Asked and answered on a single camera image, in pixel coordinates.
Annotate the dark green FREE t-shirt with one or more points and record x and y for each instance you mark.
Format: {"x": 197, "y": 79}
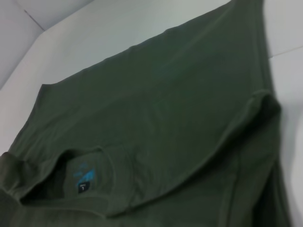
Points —
{"x": 154, "y": 106}

